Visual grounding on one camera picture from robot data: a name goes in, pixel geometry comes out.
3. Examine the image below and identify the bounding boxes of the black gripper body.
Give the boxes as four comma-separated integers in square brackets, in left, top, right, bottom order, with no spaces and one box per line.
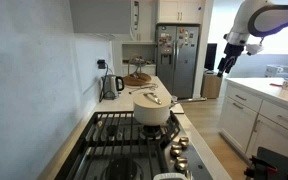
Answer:
[219,44,244,72]

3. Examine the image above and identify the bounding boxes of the steel stove knob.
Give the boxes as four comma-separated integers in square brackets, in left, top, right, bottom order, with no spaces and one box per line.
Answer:
[178,137,189,149]
[170,144,182,157]
[174,157,188,171]

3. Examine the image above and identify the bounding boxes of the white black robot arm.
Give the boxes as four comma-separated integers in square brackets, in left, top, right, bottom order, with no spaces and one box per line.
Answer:
[217,0,288,77]

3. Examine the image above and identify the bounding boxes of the black gas stove cooktop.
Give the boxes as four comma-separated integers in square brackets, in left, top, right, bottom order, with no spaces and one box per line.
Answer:
[55,111,212,180]

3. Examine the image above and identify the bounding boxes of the wooden box on floor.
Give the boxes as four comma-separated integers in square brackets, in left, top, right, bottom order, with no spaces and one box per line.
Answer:
[201,74,222,99]

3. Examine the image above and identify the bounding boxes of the black monitor screen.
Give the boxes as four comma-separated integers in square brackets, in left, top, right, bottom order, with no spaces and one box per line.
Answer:
[204,43,217,70]

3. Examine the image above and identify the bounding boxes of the stainless steel refrigerator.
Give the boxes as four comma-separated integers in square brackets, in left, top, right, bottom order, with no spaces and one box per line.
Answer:
[156,24,200,99]

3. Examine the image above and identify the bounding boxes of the white island cabinets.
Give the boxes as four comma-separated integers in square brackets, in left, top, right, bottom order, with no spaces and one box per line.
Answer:
[219,78,288,159]

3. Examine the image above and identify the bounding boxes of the white upper cabinets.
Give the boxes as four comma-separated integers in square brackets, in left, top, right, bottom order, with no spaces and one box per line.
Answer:
[157,0,203,24]

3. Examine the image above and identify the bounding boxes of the white cooking pot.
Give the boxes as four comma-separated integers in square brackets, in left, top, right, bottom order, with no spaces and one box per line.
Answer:
[133,102,171,126]

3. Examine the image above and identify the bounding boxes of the round wooden tray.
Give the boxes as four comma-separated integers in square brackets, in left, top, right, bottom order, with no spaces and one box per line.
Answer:
[123,73,151,86]

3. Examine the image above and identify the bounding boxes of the black chair with red clamp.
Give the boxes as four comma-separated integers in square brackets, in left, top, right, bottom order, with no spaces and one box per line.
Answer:
[244,147,288,180]

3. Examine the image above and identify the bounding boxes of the stainless steel electric kettle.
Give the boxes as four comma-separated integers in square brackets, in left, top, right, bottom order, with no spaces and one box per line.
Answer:
[102,74,125,100]

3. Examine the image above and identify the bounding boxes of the white pot rim foreground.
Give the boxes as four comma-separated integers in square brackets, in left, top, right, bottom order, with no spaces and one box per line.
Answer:
[153,173,188,180]

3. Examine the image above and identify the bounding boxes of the grey range hood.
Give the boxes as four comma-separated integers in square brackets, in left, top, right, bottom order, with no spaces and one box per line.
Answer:
[69,0,132,37]

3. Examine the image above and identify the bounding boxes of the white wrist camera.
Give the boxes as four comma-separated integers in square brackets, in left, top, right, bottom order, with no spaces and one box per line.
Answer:
[246,44,264,55]

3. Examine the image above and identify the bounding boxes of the white pot lid steel handle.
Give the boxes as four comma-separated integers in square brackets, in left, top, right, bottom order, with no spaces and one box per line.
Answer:
[133,92,171,108]

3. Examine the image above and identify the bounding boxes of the black wall plug adapter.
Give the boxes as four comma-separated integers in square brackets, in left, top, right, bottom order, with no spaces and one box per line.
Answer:
[97,59,106,69]

